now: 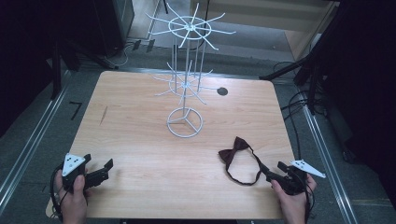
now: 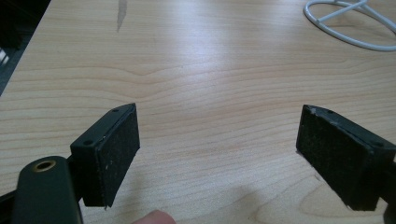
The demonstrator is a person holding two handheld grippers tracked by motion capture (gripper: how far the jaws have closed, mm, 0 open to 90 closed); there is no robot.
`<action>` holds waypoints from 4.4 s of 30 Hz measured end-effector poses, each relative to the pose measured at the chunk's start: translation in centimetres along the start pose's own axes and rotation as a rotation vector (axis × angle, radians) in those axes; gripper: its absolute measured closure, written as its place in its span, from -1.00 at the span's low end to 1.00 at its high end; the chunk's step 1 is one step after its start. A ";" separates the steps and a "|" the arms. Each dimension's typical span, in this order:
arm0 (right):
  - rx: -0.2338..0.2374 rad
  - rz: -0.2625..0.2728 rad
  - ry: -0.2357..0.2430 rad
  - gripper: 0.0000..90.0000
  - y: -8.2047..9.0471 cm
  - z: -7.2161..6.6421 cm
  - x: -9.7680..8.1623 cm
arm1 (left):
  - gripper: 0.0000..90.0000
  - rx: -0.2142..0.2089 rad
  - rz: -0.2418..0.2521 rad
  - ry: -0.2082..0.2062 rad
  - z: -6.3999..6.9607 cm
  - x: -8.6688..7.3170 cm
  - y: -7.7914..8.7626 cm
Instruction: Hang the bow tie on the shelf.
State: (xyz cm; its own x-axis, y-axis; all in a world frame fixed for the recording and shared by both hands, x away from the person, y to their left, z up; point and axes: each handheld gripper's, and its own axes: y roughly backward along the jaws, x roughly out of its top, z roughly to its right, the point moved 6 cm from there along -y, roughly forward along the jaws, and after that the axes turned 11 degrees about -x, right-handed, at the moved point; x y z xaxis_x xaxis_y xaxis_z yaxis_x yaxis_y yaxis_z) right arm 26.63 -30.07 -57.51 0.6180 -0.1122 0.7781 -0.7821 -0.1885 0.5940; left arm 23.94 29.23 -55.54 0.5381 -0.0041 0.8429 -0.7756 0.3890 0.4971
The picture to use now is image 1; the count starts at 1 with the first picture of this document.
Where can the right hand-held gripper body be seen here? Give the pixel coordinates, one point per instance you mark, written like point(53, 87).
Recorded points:
point(295, 180)

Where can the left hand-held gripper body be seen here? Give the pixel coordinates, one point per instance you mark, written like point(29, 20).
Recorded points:
point(72, 174)

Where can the dark red bow tie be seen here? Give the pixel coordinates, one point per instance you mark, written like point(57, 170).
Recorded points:
point(236, 152)

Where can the person's right hand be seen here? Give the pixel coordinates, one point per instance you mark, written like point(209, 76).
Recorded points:
point(294, 207)

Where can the person's left hand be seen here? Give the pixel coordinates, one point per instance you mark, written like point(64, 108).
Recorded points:
point(74, 202)

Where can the black metal stand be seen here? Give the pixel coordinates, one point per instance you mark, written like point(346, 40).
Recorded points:
point(56, 68)

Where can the black round table grommet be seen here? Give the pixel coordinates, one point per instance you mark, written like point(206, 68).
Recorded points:
point(222, 91)

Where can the black tripod stand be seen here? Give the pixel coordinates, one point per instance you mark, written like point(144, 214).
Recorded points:
point(311, 68)

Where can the dark cabinet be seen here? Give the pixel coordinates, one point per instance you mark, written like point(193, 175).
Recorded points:
point(115, 21)

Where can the light wooden cabinet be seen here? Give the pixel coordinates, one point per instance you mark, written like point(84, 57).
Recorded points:
point(289, 25)

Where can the metal floor rail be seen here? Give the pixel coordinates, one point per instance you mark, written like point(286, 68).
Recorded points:
point(31, 146)
point(330, 168)

